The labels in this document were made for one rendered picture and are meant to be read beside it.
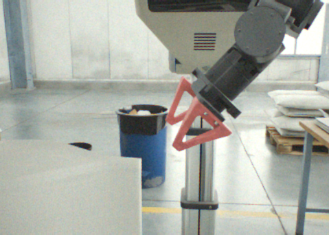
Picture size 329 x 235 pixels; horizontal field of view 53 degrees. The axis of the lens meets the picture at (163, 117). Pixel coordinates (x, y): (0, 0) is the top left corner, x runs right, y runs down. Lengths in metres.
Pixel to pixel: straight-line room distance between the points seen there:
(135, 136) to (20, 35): 6.93
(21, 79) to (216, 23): 8.63
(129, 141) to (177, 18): 1.95
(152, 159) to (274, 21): 2.45
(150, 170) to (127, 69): 6.05
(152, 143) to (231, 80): 2.30
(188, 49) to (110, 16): 7.82
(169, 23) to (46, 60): 8.47
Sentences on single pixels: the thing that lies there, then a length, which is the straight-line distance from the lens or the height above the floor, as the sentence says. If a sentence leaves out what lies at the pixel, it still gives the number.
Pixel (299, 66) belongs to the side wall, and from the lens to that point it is 8.92.
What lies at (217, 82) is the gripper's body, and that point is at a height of 1.16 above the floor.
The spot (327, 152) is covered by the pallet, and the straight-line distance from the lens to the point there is 4.06.
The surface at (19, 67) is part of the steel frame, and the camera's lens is 9.38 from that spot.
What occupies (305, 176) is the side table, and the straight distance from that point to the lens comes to 2.26.
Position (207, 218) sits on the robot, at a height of 0.64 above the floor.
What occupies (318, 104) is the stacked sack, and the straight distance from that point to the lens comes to 3.87.
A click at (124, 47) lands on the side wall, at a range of 8.67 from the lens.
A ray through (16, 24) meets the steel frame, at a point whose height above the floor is 1.64.
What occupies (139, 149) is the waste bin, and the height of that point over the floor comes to 0.36.
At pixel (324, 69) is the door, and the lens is 9.04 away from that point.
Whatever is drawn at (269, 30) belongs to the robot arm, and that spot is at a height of 1.23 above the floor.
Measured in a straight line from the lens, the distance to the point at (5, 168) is 0.73.
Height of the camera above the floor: 1.22
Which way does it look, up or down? 13 degrees down
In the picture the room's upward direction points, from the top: straight up
